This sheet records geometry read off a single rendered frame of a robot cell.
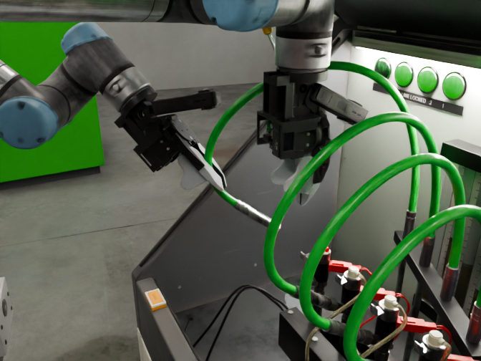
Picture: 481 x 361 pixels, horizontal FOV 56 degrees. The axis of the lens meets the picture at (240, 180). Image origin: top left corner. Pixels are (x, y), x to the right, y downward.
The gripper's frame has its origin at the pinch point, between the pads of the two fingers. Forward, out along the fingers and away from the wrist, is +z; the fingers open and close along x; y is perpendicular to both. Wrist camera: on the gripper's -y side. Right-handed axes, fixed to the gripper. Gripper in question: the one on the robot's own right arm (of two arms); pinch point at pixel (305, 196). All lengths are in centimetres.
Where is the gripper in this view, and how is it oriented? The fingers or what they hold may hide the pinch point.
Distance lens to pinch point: 72.6
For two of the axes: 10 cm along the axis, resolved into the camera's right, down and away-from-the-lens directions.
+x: 4.5, 3.6, -8.2
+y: -8.9, 1.8, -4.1
